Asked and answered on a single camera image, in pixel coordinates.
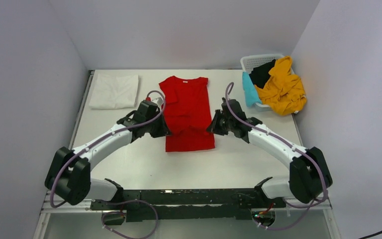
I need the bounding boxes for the aluminium frame rail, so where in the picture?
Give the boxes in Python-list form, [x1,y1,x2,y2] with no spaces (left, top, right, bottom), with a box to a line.
[40,186,333,214]

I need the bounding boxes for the teal t-shirt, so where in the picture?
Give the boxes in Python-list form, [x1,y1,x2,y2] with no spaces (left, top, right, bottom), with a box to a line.
[242,71,262,107]

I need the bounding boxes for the white plastic laundry basket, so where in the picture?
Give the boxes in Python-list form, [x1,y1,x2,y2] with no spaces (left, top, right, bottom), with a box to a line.
[240,53,284,112]

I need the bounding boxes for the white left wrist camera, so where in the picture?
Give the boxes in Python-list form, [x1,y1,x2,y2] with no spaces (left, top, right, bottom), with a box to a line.
[146,97,164,108]

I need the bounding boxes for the black t-shirt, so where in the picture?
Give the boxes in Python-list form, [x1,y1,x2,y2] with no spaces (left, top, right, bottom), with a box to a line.
[249,59,276,89]

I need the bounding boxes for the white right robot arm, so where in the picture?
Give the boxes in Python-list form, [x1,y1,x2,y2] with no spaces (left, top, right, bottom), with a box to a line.
[206,99,333,207]

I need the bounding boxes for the folded white t-shirt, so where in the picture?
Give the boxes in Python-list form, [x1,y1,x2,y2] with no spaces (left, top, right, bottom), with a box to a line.
[89,74,139,110]

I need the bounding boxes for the red t-shirt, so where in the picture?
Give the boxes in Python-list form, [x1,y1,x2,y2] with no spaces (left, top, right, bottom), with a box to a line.
[159,76,215,152]

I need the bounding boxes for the yellow t-shirt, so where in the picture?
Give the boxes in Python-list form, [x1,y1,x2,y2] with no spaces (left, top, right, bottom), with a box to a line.
[254,56,307,116]

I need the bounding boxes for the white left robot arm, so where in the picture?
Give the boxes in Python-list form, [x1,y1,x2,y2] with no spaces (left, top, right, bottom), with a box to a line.
[44,98,171,209]

